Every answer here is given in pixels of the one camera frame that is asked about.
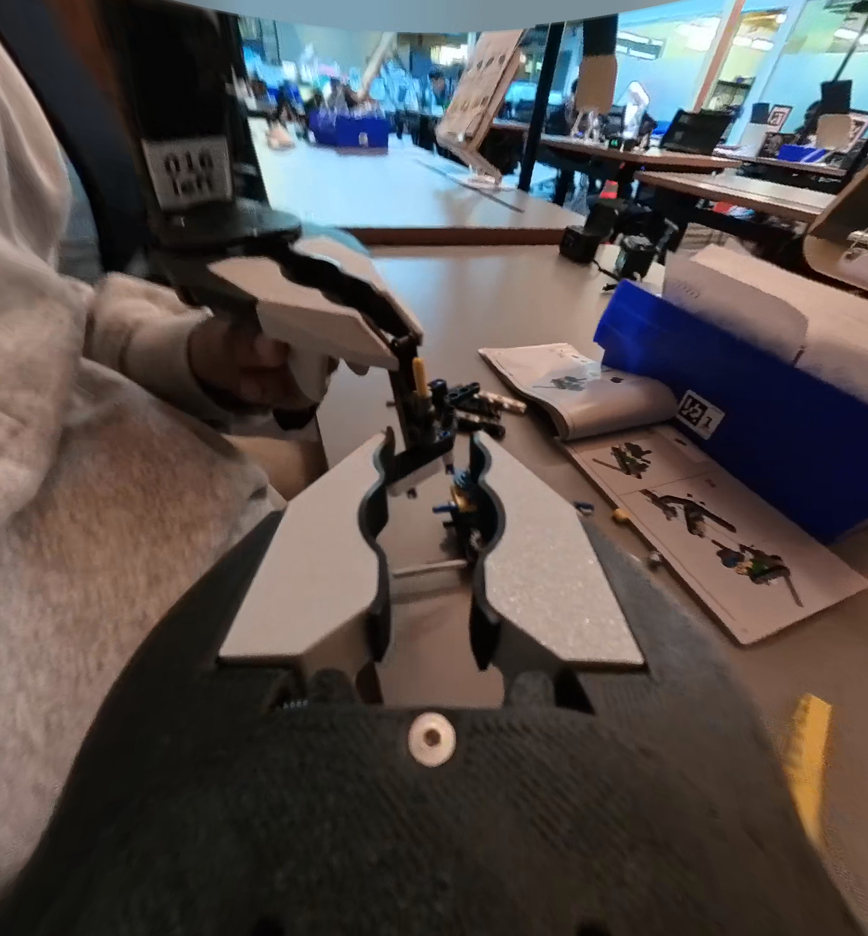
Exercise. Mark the lego instruction booklet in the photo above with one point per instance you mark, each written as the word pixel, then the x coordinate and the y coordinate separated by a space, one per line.
pixel 697 526

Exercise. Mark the person in grey sweatshirt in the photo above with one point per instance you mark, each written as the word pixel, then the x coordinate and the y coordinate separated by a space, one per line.
pixel 75 585

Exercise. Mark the black lego assembly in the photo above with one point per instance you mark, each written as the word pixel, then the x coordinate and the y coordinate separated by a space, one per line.
pixel 467 512

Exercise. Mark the blue gear lego assembly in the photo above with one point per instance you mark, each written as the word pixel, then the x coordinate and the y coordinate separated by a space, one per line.
pixel 419 417

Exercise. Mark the wooden display stand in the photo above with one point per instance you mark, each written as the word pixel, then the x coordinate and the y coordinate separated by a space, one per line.
pixel 858 212
pixel 478 95

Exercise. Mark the person's left hand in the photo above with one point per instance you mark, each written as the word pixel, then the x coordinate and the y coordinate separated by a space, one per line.
pixel 236 373

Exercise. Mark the white cardboard box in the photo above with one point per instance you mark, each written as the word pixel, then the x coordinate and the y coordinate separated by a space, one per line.
pixel 734 307

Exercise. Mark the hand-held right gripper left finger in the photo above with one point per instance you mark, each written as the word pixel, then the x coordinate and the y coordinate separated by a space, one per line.
pixel 302 585

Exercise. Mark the long yellow lego beam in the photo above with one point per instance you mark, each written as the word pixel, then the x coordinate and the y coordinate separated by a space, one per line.
pixel 807 753

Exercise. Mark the person's left forearm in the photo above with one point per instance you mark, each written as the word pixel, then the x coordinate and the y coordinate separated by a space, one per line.
pixel 141 344

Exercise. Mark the thin grey lego axle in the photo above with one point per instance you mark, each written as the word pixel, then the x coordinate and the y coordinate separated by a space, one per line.
pixel 427 568

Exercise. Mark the small distant blue bin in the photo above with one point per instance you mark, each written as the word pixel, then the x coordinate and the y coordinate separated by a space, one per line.
pixel 350 133

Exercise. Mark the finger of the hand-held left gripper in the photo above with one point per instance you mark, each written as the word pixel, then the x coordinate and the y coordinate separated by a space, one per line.
pixel 309 314
pixel 375 285

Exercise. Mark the scattered small lego pieces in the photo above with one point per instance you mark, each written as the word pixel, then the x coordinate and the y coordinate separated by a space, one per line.
pixel 620 515

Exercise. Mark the black laptop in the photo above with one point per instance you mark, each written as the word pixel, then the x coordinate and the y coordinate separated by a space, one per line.
pixel 697 131

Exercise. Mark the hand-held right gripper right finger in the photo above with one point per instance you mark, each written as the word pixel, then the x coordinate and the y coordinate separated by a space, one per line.
pixel 558 585

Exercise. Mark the blue plastic bin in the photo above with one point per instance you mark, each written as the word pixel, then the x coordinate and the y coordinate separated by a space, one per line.
pixel 785 439

